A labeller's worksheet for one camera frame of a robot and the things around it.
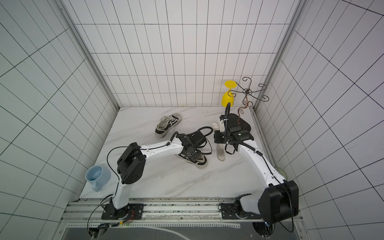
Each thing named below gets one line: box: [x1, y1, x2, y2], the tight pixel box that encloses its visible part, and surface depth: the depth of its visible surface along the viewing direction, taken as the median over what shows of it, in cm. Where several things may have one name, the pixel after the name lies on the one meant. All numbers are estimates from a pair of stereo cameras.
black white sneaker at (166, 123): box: [155, 113, 182, 138], surface depth 102 cm
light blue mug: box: [85, 164, 111, 193], surface depth 81 cm
